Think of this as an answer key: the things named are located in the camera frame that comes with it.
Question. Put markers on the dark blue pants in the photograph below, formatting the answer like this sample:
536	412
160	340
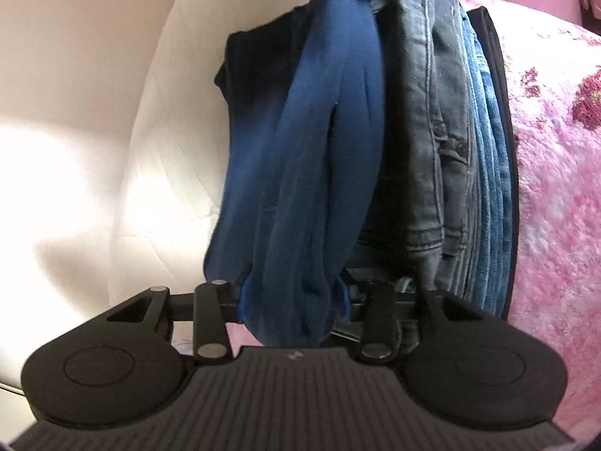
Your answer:
305	174

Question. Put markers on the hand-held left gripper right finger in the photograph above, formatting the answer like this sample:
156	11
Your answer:
375	310

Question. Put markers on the pink floral blanket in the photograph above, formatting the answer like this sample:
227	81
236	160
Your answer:
554	197

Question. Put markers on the dark navy garment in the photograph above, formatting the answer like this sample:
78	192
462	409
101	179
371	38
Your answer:
249	70

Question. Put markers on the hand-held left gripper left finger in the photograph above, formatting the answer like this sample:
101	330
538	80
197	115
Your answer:
232	293

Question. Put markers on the blue jeans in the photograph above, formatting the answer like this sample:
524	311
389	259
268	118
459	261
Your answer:
488	174

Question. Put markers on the grey jeans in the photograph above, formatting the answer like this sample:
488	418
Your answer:
418	127

